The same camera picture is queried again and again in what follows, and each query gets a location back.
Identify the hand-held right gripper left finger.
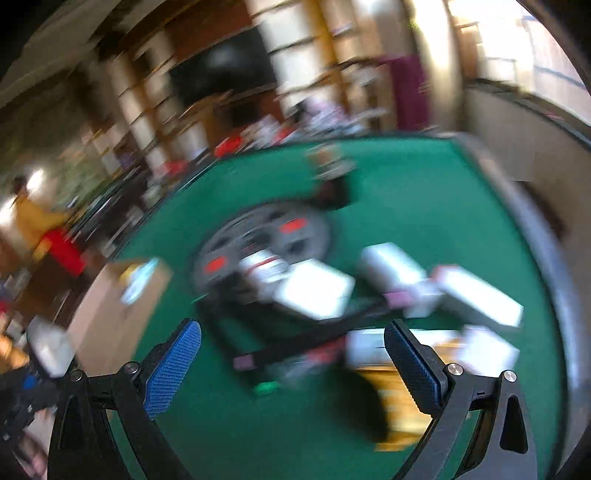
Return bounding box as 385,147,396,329
46,318,203,480

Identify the white flat box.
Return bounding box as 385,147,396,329
456,324,521,371

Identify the brown cork-like block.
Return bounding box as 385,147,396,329
306,142,357,182

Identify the small white box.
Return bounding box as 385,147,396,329
272,258,357,320

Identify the black cylinder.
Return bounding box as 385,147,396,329
313,176,355,212

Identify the black strap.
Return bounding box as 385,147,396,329
232,299,394,371

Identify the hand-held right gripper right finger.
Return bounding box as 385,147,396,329
383,318,540,480

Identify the long white box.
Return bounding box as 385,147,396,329
435,267,526,329

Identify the black television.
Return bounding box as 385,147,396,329
167,29,279,110

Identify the white bottle green label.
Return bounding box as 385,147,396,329
359,242,428,292

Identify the white plastic container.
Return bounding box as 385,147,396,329
27,318,75,376

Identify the red seat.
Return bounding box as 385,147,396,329
43,227,87,278

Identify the pink and white box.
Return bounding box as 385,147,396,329
387,278,445,320

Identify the maroon cloth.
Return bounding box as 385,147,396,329
382,54,428,133

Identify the cardboard box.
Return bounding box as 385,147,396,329
68,257,175,371

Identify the red basket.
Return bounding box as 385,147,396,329
213,135,246,158

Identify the yellow printed box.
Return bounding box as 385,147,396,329
345,329,463,454

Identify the white bottle red print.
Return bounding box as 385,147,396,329
239,249,296,297

